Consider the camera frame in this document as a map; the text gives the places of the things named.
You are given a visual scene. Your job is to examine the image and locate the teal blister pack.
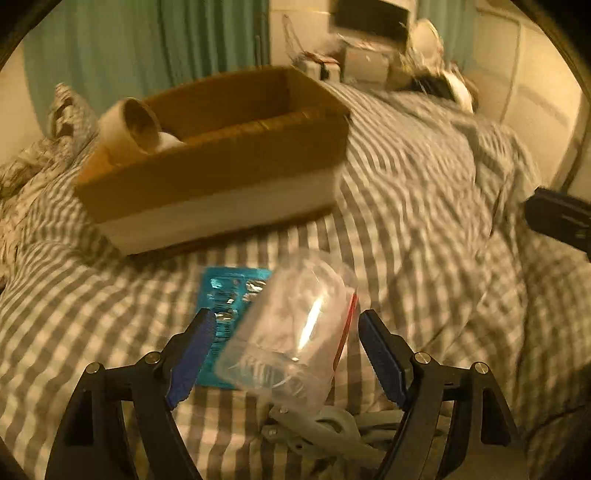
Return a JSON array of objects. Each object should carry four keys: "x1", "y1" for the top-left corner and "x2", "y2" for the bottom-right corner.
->
[{"x1": 195, "y1": 266, "x2": 271, "y2": 390}]

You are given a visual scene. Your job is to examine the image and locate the white tape roll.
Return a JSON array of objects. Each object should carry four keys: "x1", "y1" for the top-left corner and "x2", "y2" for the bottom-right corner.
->
[{"x1": 99, "y1": 97, "x2": 160, "y2": 165}]

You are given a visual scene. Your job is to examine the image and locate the grey checkered bed cover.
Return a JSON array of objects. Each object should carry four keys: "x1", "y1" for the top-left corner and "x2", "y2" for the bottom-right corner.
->
[{"x1": 1, "y1": 85, "x2": 590, "y2": 479}]

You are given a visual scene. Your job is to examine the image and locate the white wardrobe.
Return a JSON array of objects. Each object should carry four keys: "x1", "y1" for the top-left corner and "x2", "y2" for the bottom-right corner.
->
[{"x1": 467, "y1": 1, "x2": 589, "y2": 187}]

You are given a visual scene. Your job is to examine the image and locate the black jacket on chair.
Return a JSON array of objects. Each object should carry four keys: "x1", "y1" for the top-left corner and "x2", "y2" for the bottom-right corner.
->
[{"x1": 408, "y1": 71, "x2": 479, "y2": 113}]

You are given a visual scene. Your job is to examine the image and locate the white round vanity mirror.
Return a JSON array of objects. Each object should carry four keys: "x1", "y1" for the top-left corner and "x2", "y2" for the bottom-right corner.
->
[{"x1": 407, "y1": 18, "x2": 444, "y2": 67}]

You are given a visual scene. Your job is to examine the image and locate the green side curtain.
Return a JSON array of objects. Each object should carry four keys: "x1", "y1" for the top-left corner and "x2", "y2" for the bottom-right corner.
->
[{"x1": 417, "y1": 0, "x2": 477, "y2": 71}]

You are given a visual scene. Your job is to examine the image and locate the grey mini fridge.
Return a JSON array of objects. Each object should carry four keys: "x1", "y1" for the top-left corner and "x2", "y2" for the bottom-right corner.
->
[{"x1": 342, "y1": 46, "x2": 394, "y2": 85}]

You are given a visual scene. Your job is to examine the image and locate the white suitcase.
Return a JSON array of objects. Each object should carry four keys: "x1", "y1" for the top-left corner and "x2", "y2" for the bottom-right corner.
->
[{"x1": 293, "y1": 51, "x2": 341, "y2": 83}]

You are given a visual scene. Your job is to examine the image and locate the checkered pillow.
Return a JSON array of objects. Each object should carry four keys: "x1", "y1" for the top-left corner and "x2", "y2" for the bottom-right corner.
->
[{"x1": 47, "y1": 83, "x2": 98, "y2": 144}]

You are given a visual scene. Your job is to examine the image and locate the brown cardboard box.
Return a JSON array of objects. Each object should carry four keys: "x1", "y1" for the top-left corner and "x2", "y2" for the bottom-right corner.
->
[{"x1": 75, "y1": 67, "x2": 351, "y2": 255}]

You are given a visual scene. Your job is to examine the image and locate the grey cable bundle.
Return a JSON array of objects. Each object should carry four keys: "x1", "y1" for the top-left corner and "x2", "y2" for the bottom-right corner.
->
[{"x1": 260, "y1": 400, "x2": 408, "y2": 469}]

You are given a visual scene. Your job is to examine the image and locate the black wall television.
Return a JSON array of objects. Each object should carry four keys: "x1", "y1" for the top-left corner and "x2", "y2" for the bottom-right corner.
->
[{"x1": 332, "y1": 0, "x2": 410, "y2": 42}]

